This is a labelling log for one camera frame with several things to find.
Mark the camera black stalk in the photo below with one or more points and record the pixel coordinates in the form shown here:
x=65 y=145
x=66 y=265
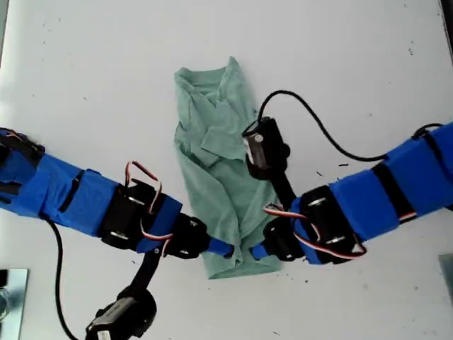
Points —
x=283 y=193
x=147 y=269

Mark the green t-shirt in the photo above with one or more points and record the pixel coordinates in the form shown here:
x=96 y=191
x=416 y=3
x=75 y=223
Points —
x=212 y=187

